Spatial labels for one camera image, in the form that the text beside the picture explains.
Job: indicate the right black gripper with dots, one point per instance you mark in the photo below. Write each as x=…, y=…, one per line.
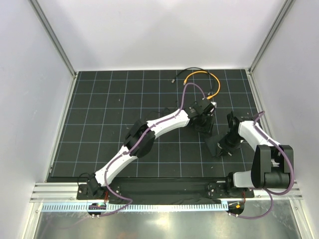
x=226, y=149

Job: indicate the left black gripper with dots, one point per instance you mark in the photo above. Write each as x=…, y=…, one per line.
x=211, y=130

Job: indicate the black power adapter with cord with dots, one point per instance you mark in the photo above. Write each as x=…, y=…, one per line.
x=169, y=110

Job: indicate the black network switch box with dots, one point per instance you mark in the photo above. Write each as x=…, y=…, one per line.
x=211, y=143

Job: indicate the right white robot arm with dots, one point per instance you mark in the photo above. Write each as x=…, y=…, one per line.
x=272, y=167

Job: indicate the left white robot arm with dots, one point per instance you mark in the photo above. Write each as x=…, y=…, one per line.
x=141, y=137

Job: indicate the black grid cutting mat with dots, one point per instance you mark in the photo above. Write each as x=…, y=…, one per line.
x=105, y=104

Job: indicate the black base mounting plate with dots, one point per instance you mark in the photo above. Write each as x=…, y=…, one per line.
x=163, y=189

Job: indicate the white slotted cable duct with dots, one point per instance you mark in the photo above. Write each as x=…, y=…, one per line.
x=91, y=207

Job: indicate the right aluminium frame post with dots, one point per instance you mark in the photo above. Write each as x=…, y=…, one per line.
x=279, y=19

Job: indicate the aluminium frame post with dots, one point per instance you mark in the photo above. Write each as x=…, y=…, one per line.
x=279, y=19
x=51, y=34

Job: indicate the aluminium front rail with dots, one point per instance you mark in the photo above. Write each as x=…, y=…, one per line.
x=60, y=192

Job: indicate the left aluminium frame post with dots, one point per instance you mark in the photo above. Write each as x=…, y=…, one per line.
x=51, y=34

